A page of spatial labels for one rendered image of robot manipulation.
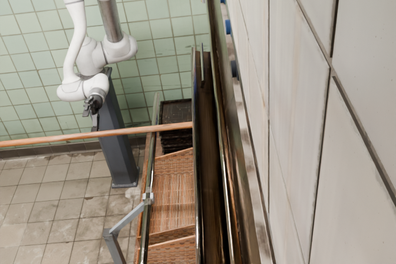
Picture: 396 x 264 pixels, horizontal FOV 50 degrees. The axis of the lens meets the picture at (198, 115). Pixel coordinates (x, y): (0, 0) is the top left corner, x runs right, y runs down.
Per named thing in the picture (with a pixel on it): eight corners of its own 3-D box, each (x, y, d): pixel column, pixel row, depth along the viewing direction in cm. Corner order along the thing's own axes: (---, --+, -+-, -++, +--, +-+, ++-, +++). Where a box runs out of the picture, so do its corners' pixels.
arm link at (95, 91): (108, 99, 233) (106, 106, 229) (91, 101, 234) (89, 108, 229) (104, 86, 228) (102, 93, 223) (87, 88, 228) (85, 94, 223)
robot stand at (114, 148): (115, 170, 352) (82, 69, 289) (139, 168, 350) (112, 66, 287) (111, 188, 336) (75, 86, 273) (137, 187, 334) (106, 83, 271)
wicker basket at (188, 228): (227, 170, 259) (224, 137, 242) (234, 250, 216) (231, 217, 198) (149, 175, 262) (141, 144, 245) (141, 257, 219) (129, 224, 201)
